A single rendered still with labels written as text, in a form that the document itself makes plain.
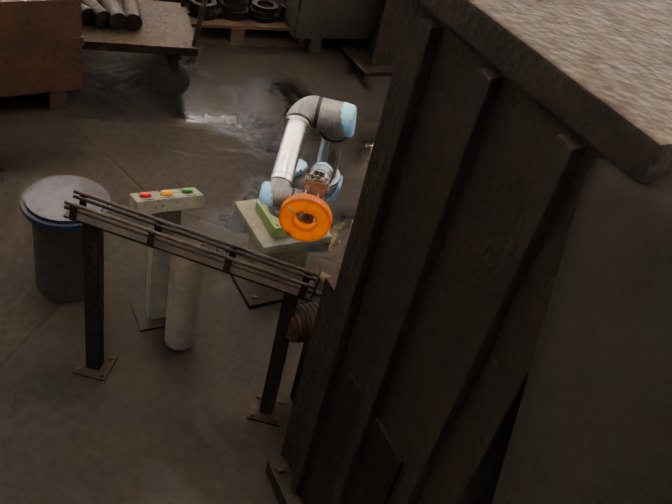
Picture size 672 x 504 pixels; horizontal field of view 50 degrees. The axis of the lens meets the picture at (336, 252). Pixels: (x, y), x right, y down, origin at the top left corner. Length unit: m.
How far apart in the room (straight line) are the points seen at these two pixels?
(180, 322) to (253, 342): 0.34
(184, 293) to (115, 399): 0.45
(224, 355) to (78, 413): 0.58
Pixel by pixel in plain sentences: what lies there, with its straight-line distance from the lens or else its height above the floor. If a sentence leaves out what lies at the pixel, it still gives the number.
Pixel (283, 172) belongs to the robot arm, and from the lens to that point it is 2.43.
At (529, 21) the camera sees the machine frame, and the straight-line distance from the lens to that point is 1.33.
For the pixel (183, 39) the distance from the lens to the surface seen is 4.46.
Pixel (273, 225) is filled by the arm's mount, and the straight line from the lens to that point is 2.98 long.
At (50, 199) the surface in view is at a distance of 2.90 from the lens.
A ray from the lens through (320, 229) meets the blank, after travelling 2.12.
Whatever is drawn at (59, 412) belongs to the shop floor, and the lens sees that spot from 2.74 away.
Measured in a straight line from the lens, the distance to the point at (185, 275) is 2.63.
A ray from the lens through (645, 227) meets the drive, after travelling 1.10.
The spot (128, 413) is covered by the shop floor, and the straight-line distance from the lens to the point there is 2.72.
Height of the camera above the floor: 2.15
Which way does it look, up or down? 38 degrees down
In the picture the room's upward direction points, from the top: 14 degrees clockwise
